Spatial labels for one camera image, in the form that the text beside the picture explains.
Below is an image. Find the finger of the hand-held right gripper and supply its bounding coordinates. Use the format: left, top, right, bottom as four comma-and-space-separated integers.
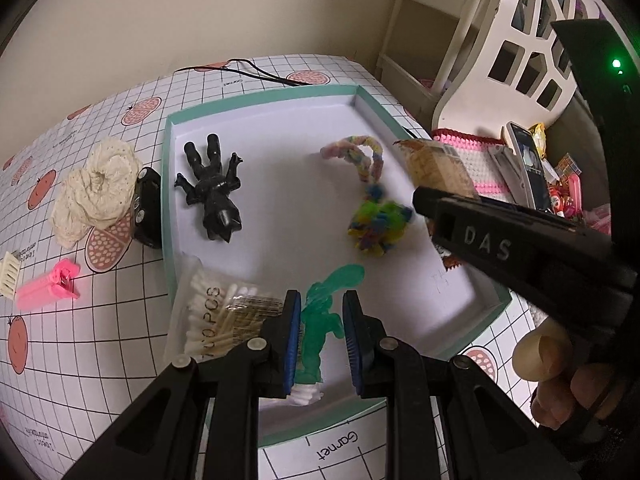
412, 186, 626, 313

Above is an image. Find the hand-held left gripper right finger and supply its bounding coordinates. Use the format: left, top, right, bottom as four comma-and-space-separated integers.
341, 291, 583, 480

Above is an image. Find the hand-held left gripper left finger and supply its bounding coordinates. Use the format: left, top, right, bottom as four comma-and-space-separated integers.
62, 290, 303, 480

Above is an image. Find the green rubber figure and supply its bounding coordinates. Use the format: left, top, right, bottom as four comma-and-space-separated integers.
295, 263, 366, 386

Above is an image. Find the cotton swab bag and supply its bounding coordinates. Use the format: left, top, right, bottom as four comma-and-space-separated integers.
164, 255, 323, 408

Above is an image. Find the wafer biscuit packet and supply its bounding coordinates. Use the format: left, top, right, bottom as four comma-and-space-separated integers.
392, 137, 483, 273

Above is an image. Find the pastel rope toy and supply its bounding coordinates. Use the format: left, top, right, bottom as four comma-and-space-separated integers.
320, 134, 416, 259

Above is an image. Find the teal cardboard box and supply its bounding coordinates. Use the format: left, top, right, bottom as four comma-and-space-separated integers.
161, 84, 513, 448

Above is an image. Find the black toy figure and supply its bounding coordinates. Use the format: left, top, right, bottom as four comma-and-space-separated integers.
174, 133, 244, 244

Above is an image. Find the black toy car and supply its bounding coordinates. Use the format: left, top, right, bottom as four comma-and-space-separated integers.
131, 167, 163, 250

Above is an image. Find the cream lace cloth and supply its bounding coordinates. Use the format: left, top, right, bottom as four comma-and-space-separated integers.
51, 139, 143, 248

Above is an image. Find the pink hair clip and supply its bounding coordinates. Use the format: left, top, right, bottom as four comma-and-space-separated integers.
15, 258, 81, 310

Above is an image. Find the person's right hand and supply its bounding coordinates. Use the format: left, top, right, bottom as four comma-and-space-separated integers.
512, 321, 621, 431

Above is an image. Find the puzzle cube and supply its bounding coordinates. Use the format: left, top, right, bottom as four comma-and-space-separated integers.
552, 152, 583, 181

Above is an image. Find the pink white crochet mat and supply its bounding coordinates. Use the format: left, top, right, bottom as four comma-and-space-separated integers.
431, 128, 613, 221

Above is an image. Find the yellow snack packet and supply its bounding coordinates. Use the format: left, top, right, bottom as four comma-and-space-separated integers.
530, 122, 548, 161

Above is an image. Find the smartphone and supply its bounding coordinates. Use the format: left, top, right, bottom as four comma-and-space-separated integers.
506, 121, 551, 211

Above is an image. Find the white cutout panel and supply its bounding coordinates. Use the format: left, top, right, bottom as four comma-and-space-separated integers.
432, 0, 601, 131

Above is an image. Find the grid printed tablecloth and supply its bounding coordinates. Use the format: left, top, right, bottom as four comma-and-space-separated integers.
0, 55, 541, 480

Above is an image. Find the white wooden shelf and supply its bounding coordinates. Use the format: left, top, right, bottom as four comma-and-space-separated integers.
375, 0, 488, 93

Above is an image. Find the cream comb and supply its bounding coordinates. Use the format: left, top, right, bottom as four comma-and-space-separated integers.
0, 251, 22, 301

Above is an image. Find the black cable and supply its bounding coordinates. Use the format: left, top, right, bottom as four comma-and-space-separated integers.
175, 57, 313, 87

